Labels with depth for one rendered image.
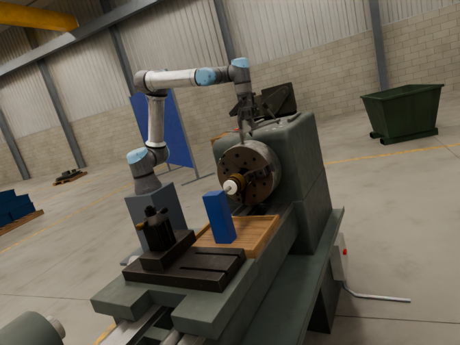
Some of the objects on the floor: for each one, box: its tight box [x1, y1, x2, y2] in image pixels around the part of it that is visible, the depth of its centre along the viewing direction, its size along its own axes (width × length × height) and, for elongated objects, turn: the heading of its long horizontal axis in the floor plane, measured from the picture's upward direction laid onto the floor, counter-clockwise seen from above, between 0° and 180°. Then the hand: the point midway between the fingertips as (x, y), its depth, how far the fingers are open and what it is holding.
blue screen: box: [129, 68, 215, 186], centre depth 794 cm, size 412×80×235 cm, turn 75°
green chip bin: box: [360, 84, 444, 146], centre depth 547 cm, size 134×94×85 cm
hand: (247, 135), depth 145 cm, fingers open, 4 cm apart
